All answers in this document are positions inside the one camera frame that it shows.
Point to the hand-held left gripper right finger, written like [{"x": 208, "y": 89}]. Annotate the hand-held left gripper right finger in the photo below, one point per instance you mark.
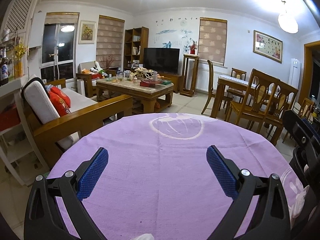
[{"x": 221, "y": 173}]

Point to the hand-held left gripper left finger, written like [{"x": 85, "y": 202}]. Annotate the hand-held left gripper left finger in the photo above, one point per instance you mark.
[{"x": 92, "y": 173}]

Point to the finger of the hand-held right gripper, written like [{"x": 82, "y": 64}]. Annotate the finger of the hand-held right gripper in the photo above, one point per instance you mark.
[
  {"x": 297, "y": 130},
  {"x": 315, "y": 133}
]

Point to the black trash bin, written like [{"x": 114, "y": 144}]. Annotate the black trash bin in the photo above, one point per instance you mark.
[{"x": 298, "y": 165}]

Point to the person's left hand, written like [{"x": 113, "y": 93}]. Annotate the person's left hand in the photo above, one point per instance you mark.
[{"x": 143, "y": 237}]

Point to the wooden dining chair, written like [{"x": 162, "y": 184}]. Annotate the wooden dining chair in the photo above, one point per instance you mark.
[
  {"x": 245, "y": 110},
  {"x": 238, "y": 72},
  {"x": 211, "y": 80},
  {"x": 306, "y": 105},
  {"x": 287, "y": 97}
]

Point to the white standing air conditioner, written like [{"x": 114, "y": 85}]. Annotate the white standing air conditioner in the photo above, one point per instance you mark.
[{"x": 294, "y": 72}]

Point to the wooden sofa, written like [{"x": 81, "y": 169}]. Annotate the wooden sofa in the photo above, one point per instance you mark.
[{"x": 82, "y": 116}]

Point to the purple tablecloth round table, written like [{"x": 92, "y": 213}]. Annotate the purple tablecloth round table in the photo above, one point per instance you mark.
[{"x": 160, "y": 180}]

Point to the red pillow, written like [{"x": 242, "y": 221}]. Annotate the red pillow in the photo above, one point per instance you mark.
[
  {"x": 63, "y": 93},
  {"x": 60, "y": 106}
]

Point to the white sofa seat cushion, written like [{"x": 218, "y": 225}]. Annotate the white sofa seat cushion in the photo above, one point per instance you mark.
[{"x": 77, "y": 100}]

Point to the white shelf unit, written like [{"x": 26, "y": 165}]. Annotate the white shelf unit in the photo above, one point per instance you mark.
[{"x": 17, "y": 150}]

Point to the wooden dining table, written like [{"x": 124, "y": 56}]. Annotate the wooden dining table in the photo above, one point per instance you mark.
[{"x": 225, "y": 80}]

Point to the white sofa back cushion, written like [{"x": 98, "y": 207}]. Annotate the white sofa back cushion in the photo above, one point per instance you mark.
[{"x": 40, "y": 102}]

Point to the framed floral picture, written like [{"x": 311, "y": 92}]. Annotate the framed floral picture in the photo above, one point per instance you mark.
[{"x": 267, "y": 46}]

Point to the wooden coffee table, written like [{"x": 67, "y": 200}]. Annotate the wooden coffee table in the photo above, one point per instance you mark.
[{"x": 135, "y": 88}]

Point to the white radiator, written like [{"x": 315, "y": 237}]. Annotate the white radiator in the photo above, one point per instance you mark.
[{"x": 202, "y": 80}]

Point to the red storage box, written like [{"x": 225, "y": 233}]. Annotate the red storage box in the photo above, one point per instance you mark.
[{"x": 8, "y": 118}]

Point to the tall wooden plant stand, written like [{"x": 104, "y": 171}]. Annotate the tall wooden plant stand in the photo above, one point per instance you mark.
[{"x": 190, "y": 77}]

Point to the wooden television stand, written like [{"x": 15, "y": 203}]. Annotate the wooden television stand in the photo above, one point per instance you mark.
[{"x": 175, "y": 80}]

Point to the red tray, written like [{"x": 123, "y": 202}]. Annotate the red tray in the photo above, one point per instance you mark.
[{"x": 147, "y": 83}]

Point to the wooden armchair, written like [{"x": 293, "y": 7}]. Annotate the wooden armchair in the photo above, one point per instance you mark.
[{"x": 83, "y": 67}]

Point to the white ceiling lamp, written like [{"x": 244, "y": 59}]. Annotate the white ceiling lamp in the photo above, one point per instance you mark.
[{"x": 287, "y": 22}]

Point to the white carved fruit rack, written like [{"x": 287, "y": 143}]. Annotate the white carved fruit rack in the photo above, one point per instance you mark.
[{"x": 145, "y": 73}]

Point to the beige flower print blind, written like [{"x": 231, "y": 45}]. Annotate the beige flower print blind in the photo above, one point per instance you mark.
[{"x": 212, "y": 42}]

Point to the red vase with flowers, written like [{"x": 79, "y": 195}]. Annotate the red vase with flowers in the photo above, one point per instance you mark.
[{"x": 192, "y": 50}]

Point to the black television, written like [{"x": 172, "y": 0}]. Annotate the black television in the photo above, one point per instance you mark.
[{"x": 161, "y": 60}]

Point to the wooden bookshelf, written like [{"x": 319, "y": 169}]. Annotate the wooden bookshelf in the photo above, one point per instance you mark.
[{"x": 127, "y": 50}]

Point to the wide beige window blind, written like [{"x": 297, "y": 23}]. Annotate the wide beige window blind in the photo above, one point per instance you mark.
[{"x": 110, "y": 40}]

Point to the balcony window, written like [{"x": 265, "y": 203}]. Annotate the balcony window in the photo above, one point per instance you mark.
[{"x": 50, "y": 45}]

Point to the brown glass bottle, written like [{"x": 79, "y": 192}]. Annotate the brown glass bottle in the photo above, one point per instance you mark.
[{"x": 3, "y": 70}]

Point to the yellow flowers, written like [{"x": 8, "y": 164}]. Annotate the yellow flowers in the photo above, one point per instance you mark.
[{"x": 20, "y": 52}]

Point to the sunflower picture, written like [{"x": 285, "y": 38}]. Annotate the sunflower picture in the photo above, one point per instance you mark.
[{"x": 87, "y": 32}]

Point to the white lattice panel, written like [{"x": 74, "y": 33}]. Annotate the white lattice panel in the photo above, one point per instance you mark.
[{"x": 20, "y": 12}]

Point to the wooden door frame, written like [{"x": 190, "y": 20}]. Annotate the wooden door frame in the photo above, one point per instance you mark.
[{"x": 307, "y": 67}]

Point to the white wall box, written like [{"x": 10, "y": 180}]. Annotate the white wall box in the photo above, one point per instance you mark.
[{"x": 36, "y": 30}]

